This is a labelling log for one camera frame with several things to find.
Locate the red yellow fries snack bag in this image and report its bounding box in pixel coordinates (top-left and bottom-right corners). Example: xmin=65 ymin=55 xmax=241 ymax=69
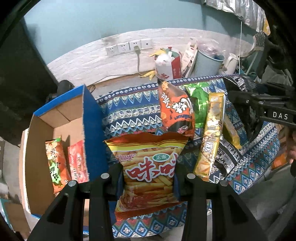
xmin=105 ymin=132 xmax=189 ymax=220

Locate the black white snack packet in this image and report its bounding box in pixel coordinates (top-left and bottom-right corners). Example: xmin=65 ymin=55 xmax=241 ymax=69
xmin=210 ymin=75 xmax=256 ymax=183

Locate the long yellow snack packet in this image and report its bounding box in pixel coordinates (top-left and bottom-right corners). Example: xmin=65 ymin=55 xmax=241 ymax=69
xmin=193 ymin=92 xmax=225 ymax=182

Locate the orange black snack bag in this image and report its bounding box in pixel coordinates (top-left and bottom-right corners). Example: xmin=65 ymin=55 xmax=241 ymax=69
xmin=158 ymin=79 xmax=195 ymax=138

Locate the short yellow snack packet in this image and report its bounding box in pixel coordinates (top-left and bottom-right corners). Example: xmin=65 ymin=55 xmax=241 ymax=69
xmin=223 ymin=114 xmax=242 ymax=149

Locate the person right hand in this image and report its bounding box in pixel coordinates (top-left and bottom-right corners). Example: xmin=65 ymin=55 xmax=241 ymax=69
xmin=285 ymin=126 xmax=296 ymax=177

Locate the grey cloth pile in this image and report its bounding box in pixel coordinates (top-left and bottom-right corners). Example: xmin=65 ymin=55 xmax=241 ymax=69
xmin=261 ymin=65 xmax=293 ymax=86

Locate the small red packet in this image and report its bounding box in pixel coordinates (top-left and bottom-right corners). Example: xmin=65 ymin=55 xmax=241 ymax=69
xmin=68 ymin=140 xmax=89 ymax=183

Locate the small orange green packet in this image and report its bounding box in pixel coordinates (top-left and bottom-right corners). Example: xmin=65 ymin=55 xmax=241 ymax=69
xmin=45 ymin=136 xmax=71 ymax=194

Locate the white kettle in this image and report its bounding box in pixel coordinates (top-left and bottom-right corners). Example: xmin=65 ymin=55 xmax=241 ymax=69
xmin=221 ymin=53 xmax=239 ymax=74

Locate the blue patterned tablecloth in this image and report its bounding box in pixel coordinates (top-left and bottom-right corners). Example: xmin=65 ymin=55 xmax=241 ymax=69
xmin=97 ymin=75 xmax=280 ymax=240

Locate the blue cardboard box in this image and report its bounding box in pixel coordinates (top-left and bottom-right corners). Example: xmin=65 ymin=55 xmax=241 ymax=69
xmin=19 ymin=85 xmax=108 ymax=216

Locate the green snack packet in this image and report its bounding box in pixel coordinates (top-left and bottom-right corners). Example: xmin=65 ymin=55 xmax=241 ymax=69
xmin=185 ymin=82 xmax=209 ymax=128

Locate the light blue waste bin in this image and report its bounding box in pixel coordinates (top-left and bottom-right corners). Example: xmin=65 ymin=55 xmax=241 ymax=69
xmin=192 ymin=39 xmax=225 ymax=77

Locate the white cardboard package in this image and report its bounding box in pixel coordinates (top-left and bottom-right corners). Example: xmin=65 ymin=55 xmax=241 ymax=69
xmin=181 ymin=38 xmax=198 ymax=78

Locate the black round object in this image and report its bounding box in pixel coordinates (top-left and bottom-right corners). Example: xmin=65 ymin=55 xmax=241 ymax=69
xmin=46 ymin=80 xmax=74 ymax=103

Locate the red white shopping bag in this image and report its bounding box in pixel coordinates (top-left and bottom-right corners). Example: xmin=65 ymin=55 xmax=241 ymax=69
xmin=154 ymin=47 xmax=182 ymax=80

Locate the white wall socket strip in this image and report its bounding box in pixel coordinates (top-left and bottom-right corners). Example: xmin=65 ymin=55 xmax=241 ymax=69
xmin=105 ymin=38 xmax=153 ymax=57

